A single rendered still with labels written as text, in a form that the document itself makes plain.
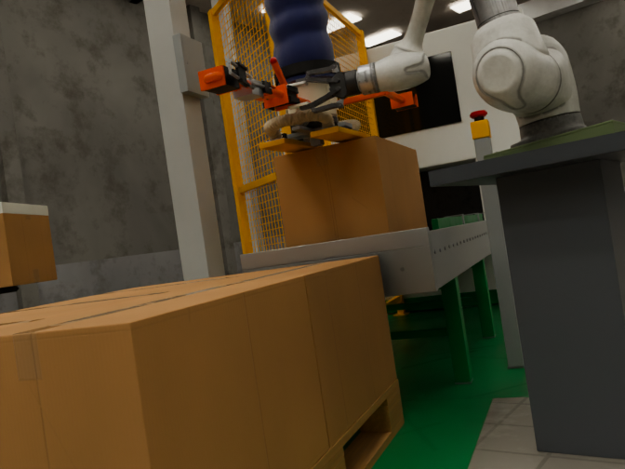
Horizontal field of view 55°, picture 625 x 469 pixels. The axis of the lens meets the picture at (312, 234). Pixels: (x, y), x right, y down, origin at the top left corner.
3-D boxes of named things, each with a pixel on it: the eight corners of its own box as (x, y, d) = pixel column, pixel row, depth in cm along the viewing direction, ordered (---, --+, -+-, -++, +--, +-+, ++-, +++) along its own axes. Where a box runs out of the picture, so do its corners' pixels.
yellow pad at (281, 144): (299, 154, 231) (298, 140, 231) (324, 149, 227) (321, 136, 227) (259, 149, 200) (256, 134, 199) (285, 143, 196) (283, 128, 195)
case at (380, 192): (344, 252, 275) (331, 167, 275) (430, 240, 259) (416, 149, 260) (288, 263, 220) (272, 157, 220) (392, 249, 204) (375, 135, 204)
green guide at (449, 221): (479, 226, 412) (477, 213, 413) (495, 224, 408) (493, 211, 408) (433, 238, 265) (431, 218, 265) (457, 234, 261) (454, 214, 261)
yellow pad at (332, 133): (345, 144, 223) (343, 131, 223) (370, 139, 219) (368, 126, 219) (310, 138, 192) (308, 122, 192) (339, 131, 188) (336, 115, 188)
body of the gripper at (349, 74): (354, 64, 177) (325, 71, 180) (358, 92, 177) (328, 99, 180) (360, 70, 184) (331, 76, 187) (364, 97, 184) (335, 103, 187)
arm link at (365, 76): (377, 88, 175) (357, 93, 176) (382, 95, 183) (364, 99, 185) (372, 58, 175) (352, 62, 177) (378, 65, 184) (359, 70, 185)
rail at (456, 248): (495, 246, 409) (491, 219, 409) (503, 245, 407) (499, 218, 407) (422, 290, 196) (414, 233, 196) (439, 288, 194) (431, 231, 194)
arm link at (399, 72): (378, 96, 175) (384, 93, 188) (432, 85, 171) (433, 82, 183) (371, 59, 173) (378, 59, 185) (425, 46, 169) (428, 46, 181)
